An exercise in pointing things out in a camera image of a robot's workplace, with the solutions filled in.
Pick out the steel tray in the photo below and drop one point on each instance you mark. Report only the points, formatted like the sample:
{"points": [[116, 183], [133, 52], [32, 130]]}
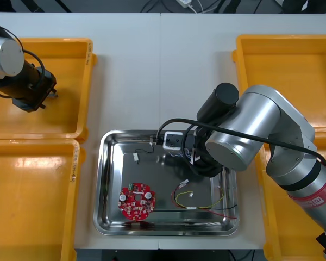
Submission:
{"points": [[163, 174]]}

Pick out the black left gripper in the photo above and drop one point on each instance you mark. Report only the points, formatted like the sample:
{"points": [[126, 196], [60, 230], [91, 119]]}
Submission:
{"points": [[35, 98]]}

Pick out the round red circuit board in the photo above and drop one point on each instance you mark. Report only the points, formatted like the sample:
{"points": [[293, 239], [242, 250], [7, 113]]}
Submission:
{"points": [[137, 206]]}

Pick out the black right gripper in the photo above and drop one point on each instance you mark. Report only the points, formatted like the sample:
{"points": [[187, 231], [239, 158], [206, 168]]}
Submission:
{"points": [[203, 163]]}

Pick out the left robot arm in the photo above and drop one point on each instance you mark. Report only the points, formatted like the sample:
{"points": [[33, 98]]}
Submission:
{"points": [[5, 57]]}

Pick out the white label metal solenoid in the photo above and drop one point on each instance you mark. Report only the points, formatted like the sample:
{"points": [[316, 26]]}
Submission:
{"points": [[135, 157]]}

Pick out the yellow-orange plastic bin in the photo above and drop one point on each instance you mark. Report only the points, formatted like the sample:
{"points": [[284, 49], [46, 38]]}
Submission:
{"points": [[65, 119], [30, 204], [288, 239], [288, 62]]}

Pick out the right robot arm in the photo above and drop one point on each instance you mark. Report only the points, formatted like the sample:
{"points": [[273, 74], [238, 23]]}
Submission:
{"points": [[260, 117]]}

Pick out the white power adapter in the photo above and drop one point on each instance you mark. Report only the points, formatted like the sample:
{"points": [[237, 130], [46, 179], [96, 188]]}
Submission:
{"points": [[183, 2]]}

